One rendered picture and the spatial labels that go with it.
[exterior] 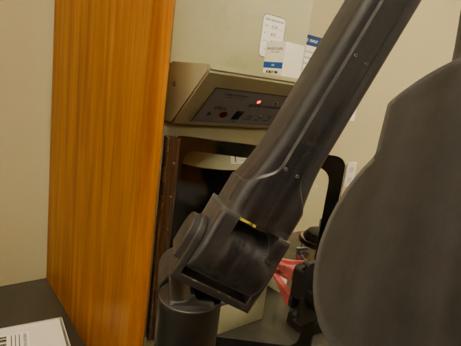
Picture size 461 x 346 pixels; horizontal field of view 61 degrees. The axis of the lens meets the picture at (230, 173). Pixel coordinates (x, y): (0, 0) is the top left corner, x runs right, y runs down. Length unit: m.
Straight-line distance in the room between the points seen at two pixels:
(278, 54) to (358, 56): 0.40
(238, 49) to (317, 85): 0.44
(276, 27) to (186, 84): 0.27
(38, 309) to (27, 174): 0.32
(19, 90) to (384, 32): 0.85
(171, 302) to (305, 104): 0.20
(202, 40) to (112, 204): 0.32
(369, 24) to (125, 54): 0.39
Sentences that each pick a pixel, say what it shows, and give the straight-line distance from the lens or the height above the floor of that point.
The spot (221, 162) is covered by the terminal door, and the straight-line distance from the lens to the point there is 0.68.
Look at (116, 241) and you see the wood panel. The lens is 0.68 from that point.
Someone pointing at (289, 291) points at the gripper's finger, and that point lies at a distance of 0.65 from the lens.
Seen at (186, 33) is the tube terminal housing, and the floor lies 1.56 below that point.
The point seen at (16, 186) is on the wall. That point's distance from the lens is 1.09.
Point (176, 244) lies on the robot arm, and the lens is 0.35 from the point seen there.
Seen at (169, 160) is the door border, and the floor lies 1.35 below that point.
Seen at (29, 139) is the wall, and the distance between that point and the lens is 1.07.
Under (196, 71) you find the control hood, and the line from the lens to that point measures 0.61.
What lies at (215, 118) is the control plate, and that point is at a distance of 0.69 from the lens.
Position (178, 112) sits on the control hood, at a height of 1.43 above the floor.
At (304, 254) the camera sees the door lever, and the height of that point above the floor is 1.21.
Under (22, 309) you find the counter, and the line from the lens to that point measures 1.04.
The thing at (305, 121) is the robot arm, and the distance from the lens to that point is 0.33.
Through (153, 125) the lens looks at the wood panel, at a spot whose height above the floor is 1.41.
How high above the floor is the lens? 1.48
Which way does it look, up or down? 12 degrees down
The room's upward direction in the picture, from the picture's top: 8 degrees clockwise
